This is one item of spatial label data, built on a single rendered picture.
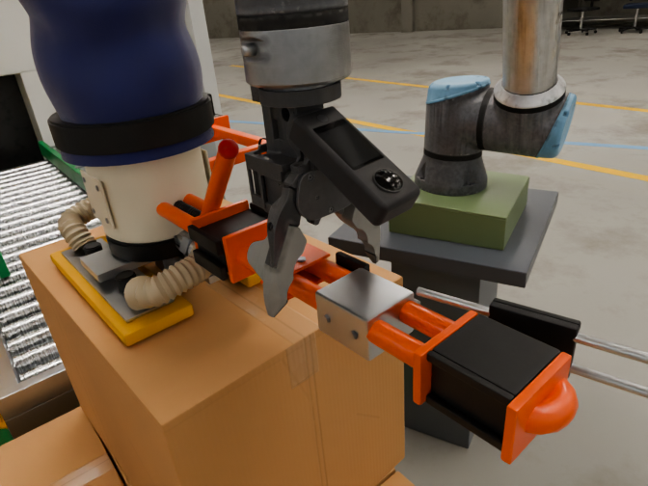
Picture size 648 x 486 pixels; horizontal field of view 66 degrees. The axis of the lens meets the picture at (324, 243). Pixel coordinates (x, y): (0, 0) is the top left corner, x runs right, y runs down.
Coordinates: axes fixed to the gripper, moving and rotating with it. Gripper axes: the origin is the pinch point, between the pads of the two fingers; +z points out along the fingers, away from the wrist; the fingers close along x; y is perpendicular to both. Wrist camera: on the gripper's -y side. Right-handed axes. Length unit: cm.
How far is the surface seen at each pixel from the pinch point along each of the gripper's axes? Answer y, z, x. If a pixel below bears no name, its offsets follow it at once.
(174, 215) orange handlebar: 28.4, -1.2, 3.7
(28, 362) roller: 99, 54, 25
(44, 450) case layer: 63, 53, 29
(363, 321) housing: -7.9, -1.7, 3.2
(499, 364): -19.5, -2.8, 1.2
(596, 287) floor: 42, 107, -188
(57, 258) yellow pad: 55, 10, 16
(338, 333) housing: -4.6, 1.2, 3.3
